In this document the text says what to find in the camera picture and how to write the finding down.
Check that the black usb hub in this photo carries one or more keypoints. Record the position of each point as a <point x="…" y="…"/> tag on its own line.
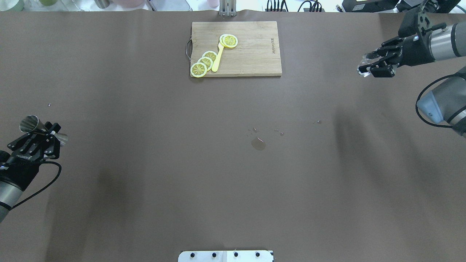
<point x="307" y="6"/>

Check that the yellow plastic spoon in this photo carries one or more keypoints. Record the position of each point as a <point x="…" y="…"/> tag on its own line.
<point x="216" y="63"/>

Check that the lemon slice near spoon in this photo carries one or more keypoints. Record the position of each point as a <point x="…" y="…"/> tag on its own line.
<point x="210" y="54"/>

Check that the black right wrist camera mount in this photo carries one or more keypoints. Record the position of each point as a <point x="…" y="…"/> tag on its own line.
<point x="416" y="20"/>

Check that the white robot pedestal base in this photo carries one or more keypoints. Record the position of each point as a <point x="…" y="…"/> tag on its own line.
<point x="227" y="256"/>

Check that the steel jigger measuring cup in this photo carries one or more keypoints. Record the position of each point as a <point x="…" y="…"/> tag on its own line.
<point x="31" y="124"/>

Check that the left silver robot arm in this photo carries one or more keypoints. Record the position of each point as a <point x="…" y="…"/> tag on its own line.
<point x="10" y="195"/>

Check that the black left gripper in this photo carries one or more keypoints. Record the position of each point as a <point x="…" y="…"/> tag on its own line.
<point x="18" y="171"/>

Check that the bamboo cutting board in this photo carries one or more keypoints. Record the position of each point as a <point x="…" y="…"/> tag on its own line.
<point x="257" y="54"/>

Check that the lemon slice on spoon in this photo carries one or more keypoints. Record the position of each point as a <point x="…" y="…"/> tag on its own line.
<point x="228" y="40"/>

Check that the aluminium frame post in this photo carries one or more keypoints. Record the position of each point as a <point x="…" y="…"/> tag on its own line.
<point x="227" y="8"/>

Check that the lemon slice middle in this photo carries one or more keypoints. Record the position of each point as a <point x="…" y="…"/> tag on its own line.
<point x="207" y="61"/>

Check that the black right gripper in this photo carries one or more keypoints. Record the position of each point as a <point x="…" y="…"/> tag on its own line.
<point x="414" y="52"/>

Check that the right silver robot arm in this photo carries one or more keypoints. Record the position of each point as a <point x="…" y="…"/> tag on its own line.
<point x="441" y="103"/>

